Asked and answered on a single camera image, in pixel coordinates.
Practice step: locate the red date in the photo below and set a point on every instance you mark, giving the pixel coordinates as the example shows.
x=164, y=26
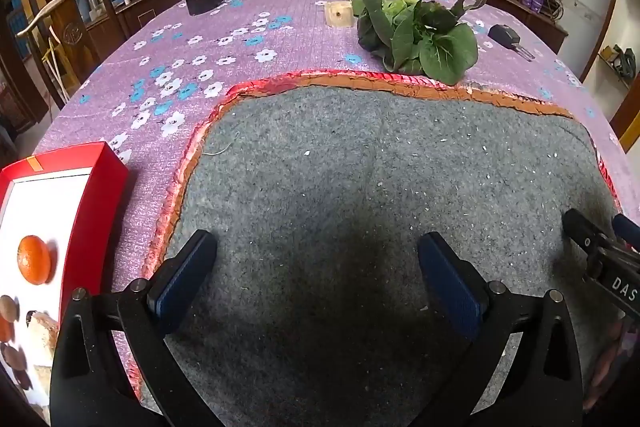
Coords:
x=31, y=316
x=22, y=380

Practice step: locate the tangerine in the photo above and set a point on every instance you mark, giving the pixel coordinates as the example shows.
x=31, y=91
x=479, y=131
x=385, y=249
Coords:
x=34, y=259
x=4, y=330

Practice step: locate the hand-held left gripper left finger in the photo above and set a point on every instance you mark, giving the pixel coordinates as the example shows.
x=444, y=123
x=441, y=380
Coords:
x=187, y=272

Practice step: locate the purple floral tablecloth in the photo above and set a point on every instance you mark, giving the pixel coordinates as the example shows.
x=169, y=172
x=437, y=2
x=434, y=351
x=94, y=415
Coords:
x=225, y=22

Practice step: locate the green bok choy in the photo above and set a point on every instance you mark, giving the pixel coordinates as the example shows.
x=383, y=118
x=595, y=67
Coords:
x=425, y=42

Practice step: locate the red box with white inside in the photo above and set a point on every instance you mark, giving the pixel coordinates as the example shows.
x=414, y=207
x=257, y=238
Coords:
x=95, y=217

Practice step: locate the grey felt mat red trim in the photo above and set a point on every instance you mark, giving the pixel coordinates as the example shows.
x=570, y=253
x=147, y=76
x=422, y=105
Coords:
x=325, y=182

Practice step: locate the black car key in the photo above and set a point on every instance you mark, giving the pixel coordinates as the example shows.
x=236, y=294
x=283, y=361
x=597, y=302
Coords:
x=502, y=34

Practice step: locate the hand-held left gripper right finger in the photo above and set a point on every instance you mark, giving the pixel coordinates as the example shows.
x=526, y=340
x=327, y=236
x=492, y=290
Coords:
x=450, y=287

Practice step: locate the beige wafer biscuit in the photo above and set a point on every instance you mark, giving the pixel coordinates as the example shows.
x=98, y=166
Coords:
x=44, y=333

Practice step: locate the tools on shelf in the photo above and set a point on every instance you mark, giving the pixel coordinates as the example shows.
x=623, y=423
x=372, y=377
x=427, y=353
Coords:
x=619, y=59

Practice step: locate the brown longan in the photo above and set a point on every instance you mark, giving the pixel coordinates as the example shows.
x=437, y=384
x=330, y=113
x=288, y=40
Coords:
x=7, y=307
x=14, y=357

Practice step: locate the small wooden block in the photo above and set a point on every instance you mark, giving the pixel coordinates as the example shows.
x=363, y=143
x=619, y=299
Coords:
x=340, y=13

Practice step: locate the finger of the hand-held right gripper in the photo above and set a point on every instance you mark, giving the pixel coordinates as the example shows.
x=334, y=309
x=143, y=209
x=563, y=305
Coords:
x=580, y=229
x=627, y=231

